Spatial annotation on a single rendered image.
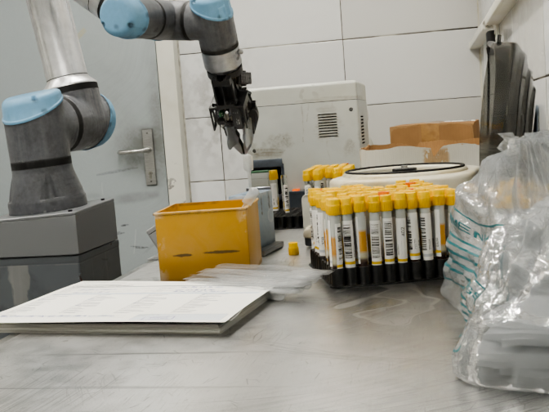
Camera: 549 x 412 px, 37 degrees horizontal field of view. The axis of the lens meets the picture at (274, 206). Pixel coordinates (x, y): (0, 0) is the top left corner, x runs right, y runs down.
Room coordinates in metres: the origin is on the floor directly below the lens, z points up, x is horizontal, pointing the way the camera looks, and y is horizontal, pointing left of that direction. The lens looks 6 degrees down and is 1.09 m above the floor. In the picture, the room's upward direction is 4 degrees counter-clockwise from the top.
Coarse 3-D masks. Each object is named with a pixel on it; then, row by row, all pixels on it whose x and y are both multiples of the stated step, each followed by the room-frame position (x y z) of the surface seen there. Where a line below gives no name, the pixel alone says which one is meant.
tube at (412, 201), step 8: (408, 192) 1.04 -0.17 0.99; (408, 200) 1.03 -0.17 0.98; (416, 200) 1.03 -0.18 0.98; (408, 208) 1.03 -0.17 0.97; (416, 208) 1.03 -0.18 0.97; (408, 216) 1.03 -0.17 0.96; (416, 216) 1.03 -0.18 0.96; (408, 224) 1.03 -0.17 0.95; (416, 224) 1.03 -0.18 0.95; (408, 232) 1.03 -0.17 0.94; (416, 232) 1.03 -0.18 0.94; (408, 240) 1.03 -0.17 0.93; (416, 240) 1.03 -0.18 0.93; (416, 248) 1.02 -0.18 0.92; (416, 256) 1.02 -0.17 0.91
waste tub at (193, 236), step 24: (168, 216) 1.14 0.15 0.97; (192, 216) 1.13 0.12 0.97; (216, 216) 1.13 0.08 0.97; (240, 216) 1.13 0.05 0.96; (168, 240) 1.14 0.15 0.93; (192, 240) 1.13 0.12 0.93; (216, 240) 1.13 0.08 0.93; (240, 240) 1.13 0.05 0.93; (168, 264) 1.14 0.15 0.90; (192, 264) 1.13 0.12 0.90; (216, 264) 1.13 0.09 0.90
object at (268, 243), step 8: (264, 192) 1.37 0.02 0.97; (264, 200) 1.36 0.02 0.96; (264, 208) 1.36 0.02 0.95; (272, 208) 1.40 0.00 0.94; (264, 216) 1.36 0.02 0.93; (272, 216) 1.40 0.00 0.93; (264, 224) 1.35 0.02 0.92; (272, 224) 1.39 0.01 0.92; (264, 232) 1.35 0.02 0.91; (272, 232) 1.39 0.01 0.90; (264, 240) 1.35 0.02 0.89; (272, 240) 1.39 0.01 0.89; (264, 248) 1.33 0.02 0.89; (272, 248) 1.34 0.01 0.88; (264, 256) 1.31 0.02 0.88
